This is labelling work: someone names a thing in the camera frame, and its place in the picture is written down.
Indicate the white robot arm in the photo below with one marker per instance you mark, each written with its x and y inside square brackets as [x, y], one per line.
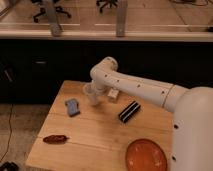
[192, 142]

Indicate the small cream bottle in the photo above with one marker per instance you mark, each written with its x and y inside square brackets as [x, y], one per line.
[113, 93]

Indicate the black striped box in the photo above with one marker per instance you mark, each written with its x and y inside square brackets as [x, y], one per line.
[127, 113]

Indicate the blue sponge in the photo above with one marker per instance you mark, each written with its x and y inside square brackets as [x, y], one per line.
[72, 107]

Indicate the dark red chili pepper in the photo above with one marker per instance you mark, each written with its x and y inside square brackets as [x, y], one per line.
[55, 139]

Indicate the right office chair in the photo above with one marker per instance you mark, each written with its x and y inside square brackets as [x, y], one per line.
[110, 3]

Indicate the office chair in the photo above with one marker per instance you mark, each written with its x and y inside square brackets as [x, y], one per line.
[58, 9]
[110, 3]

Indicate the left office chair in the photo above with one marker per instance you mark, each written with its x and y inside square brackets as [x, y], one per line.
[58, 9]

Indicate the black object on floor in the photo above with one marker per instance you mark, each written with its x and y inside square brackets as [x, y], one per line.
[9, 166]

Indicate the right metal post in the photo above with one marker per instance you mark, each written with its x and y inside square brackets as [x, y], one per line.
[121, 18]

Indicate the metal post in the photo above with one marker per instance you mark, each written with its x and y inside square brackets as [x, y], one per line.
[55, 27]
[121, 18]

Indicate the left metal post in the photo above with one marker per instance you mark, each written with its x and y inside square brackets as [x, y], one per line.
[55, 27]

